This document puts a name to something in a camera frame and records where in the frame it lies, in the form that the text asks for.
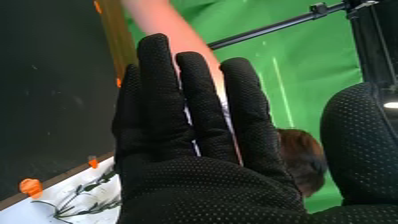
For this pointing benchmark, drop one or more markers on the green sprig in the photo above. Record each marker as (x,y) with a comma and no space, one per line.
(90,187)

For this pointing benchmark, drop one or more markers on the dark mat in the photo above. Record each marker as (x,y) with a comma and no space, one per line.
(54,93)

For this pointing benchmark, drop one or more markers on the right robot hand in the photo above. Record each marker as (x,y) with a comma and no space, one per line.
(214,186)

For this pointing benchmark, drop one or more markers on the white sheet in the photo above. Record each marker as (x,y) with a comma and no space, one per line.
(37,213)

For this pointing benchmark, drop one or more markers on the person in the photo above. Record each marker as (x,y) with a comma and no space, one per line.
(163,20)

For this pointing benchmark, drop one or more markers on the black stand pole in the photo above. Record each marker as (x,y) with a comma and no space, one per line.
(278,26)

